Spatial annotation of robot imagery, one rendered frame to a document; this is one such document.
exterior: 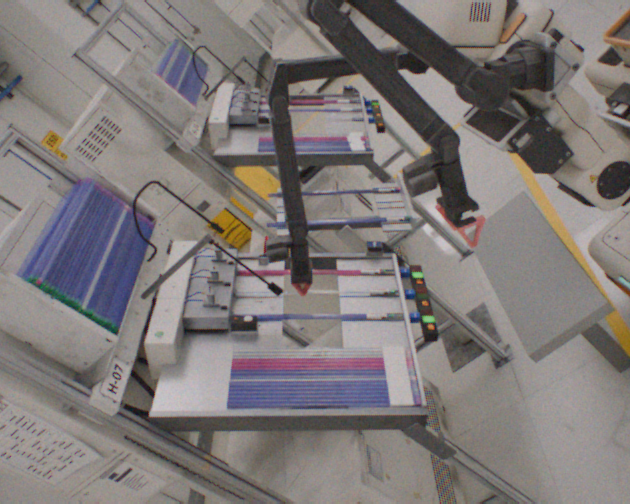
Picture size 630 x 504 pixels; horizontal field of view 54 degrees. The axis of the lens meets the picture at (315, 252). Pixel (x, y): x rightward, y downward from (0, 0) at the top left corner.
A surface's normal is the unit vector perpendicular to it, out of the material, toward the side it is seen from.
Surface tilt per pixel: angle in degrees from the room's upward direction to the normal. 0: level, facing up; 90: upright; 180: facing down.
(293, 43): 90
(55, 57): 90
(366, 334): 45
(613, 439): 0
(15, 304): 90
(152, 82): 90
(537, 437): 0
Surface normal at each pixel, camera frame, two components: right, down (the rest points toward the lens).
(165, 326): 0.01, -0.81
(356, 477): -0.70, -0.57
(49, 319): 0.02, 0.59
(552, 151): 0.19, 0.43
